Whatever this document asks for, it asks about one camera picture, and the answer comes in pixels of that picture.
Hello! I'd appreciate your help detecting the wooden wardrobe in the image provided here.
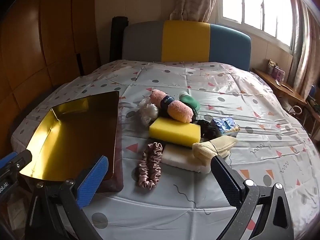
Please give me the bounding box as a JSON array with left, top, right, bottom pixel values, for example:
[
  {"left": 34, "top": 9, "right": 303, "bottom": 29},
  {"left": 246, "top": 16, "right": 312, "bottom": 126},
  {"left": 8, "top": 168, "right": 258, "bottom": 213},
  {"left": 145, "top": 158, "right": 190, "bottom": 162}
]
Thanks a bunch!
[{"left": 0, "top": 0, "right": 102, "bottom": 155}]

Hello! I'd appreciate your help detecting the white foam block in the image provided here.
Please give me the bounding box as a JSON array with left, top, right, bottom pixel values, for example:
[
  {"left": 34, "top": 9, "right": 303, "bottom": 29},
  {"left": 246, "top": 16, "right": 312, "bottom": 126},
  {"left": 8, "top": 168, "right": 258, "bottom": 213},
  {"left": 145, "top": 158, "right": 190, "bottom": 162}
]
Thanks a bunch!
[{"left": 161, "top": 144, "right": 212, "bottom": 174}]

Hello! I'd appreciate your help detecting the green round soap dish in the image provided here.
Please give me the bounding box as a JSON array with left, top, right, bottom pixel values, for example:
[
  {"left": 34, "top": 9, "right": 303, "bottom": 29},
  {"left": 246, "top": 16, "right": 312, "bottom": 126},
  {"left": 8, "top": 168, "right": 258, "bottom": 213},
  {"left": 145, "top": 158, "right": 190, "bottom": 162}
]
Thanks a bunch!
[{"left": 178, "top": 91, "right": 200, "bottom": 110}]

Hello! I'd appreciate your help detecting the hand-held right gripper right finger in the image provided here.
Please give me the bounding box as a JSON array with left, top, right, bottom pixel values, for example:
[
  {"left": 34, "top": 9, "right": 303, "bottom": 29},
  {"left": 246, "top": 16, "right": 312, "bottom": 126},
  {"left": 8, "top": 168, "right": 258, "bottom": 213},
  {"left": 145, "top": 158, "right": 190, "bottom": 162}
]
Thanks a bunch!
[{"left": 211, "top": 156, "right": 294, "bottom": 240}]

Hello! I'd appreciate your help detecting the window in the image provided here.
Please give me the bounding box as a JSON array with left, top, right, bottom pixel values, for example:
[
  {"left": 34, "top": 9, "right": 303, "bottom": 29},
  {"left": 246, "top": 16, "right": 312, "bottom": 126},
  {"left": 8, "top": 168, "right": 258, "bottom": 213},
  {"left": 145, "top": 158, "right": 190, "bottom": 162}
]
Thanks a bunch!
[{"left": 217, "top": 0, "right": 300, "bottom": 54}]

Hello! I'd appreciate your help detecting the yellow sponge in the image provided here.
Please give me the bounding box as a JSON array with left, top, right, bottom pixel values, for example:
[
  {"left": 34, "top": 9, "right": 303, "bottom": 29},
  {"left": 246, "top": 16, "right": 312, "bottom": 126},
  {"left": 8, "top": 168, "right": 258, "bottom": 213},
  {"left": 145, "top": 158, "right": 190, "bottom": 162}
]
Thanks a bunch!
[{"left": 149, "top": 117, "right": 202, "bottom": 147}]

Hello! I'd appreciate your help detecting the pink satin scrunchie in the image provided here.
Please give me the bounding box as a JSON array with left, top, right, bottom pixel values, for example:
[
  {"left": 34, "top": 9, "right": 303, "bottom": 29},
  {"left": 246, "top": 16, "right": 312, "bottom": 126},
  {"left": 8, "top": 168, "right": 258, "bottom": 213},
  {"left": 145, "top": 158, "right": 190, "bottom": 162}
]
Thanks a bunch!
[{"left": 137, "top": 142, "right": 163, "bottom": 189}]

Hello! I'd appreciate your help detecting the gold tin box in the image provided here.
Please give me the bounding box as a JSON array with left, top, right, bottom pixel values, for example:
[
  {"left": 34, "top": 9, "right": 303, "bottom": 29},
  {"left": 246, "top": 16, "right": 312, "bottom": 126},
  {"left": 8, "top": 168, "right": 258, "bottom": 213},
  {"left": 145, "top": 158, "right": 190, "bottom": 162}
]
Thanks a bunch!
[{"left": 19, "top": 91, "right": 124, "bottom": 193}]

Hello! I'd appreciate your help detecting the beige patterned curtain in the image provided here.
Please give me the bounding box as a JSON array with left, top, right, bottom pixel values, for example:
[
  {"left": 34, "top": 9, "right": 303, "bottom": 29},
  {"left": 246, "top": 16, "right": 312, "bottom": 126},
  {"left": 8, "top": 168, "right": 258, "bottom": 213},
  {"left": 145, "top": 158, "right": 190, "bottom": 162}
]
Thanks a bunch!
[
  {"left": 291, "top": 0, "right": 319, "bottom": 98},
  {"left": 169, "top": 0, "right": 223, "bottom": 22}
]

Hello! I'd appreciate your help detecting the grey yellow blue headboard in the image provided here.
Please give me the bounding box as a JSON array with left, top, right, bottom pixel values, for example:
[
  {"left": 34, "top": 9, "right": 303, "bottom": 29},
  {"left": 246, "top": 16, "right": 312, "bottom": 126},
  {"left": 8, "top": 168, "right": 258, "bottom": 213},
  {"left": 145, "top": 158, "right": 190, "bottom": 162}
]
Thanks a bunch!
[{"left": 122, "top": 20, "right": 251, "bottom": 72}]

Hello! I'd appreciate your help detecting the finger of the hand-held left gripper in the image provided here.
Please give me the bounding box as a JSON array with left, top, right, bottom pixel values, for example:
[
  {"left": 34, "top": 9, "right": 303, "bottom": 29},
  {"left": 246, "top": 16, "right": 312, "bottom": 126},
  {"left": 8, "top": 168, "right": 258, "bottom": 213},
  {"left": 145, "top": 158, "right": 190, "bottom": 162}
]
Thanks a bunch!
[{"left": 0, "top": 149, "right": 33, "bottom": 173}]

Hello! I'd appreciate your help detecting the black scrunchie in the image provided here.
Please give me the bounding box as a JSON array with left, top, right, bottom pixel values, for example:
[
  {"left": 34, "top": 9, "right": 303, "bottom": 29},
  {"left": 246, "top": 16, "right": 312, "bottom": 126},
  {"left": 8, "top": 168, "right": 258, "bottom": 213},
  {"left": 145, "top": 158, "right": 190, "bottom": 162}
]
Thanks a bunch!
[{"left": 200, "top": 121, "right": 218, "bottom": 140}]

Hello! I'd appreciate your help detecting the clear plastic bag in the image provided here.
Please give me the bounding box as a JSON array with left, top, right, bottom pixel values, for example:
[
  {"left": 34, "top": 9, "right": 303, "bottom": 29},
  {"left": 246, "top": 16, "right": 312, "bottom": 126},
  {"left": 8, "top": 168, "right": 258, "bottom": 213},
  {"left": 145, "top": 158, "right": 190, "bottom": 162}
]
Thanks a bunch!
[{"left": 139, "top": 98, "right": 159, "bottom": 125}]

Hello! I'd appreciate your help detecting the wooden bedside shelf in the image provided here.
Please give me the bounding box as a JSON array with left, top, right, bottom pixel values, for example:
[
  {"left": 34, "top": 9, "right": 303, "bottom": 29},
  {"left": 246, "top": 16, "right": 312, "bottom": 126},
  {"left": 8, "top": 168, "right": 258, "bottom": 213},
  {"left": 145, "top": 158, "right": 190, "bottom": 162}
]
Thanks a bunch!
[{"left": 252, "top": 67, "right": 320, "bottom": 140}]

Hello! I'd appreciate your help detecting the cream mesh loofah pad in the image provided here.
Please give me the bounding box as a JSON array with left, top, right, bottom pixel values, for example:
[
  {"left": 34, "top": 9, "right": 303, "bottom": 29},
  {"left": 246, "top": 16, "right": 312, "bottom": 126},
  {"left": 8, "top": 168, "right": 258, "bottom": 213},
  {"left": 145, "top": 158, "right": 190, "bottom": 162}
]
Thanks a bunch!
[{"left": 192, "top": 135, "right": 238, "bottom": 167}]

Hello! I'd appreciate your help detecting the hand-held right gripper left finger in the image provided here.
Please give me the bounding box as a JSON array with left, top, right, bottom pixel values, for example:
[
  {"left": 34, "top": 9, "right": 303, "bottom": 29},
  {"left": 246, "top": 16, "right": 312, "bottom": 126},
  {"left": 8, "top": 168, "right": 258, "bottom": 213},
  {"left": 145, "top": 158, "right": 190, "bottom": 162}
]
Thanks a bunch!
[{"left": 24, "top": 155, "right": 109, "bottom": 240}]

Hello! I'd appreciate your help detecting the small green white box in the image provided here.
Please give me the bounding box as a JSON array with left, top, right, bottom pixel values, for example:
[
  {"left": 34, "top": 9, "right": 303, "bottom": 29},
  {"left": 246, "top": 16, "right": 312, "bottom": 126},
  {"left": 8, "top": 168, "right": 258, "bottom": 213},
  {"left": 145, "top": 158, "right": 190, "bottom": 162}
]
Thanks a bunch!
[{"left": 210, "top": 117, "right": 240, "bottom": 137}]

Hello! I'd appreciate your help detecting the black beaded wig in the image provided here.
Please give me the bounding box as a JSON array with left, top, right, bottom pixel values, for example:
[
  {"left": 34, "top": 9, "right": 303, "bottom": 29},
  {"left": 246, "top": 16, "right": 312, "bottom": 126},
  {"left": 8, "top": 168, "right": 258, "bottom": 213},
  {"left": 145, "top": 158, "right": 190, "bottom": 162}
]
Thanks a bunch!
[{"left": 192, "top": 108, "right": 207, "bottom": 127}]

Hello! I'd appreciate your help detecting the pink towel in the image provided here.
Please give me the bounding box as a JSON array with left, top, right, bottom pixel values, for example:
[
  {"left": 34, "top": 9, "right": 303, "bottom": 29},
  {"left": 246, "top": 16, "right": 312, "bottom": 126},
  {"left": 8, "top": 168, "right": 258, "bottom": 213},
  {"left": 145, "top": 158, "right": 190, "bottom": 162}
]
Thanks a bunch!
[{"left": 149, "top": 89, "right": 195, "bottom": 123}]

